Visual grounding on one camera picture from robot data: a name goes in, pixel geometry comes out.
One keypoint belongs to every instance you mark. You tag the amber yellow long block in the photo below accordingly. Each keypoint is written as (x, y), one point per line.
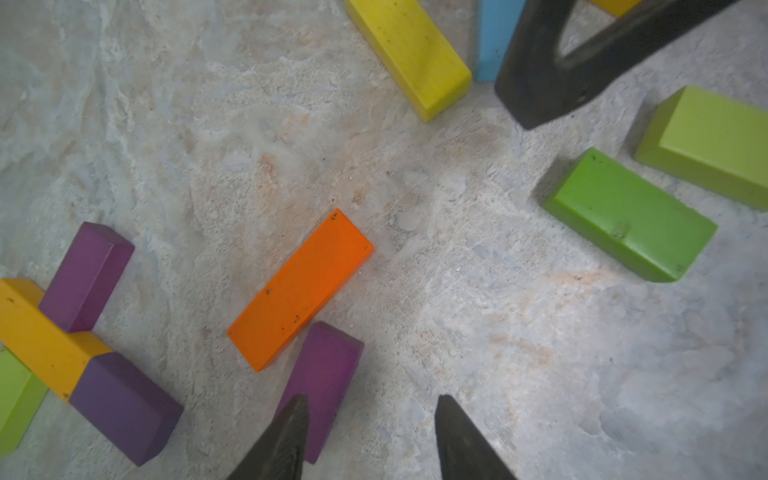
(58, 358)

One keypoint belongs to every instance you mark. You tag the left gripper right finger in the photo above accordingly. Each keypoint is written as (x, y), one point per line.
(464, 453)

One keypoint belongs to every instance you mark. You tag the yellow block small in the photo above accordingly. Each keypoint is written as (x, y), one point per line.
(616, 8)

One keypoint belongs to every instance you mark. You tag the purple block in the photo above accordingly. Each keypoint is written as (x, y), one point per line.
(126, 406)
(86, 278)
(323, 372)

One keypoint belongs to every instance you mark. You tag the orange block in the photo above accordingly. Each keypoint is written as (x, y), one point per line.
(305, 283)

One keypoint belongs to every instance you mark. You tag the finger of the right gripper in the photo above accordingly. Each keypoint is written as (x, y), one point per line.
(537, 84)

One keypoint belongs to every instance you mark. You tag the lime green block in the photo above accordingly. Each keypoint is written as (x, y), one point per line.
(21, 395)
(712, 141)

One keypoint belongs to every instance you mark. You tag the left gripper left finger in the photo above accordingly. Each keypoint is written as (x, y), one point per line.
(279, 452)

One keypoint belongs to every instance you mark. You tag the light blue block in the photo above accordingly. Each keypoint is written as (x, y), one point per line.
(496, 23)

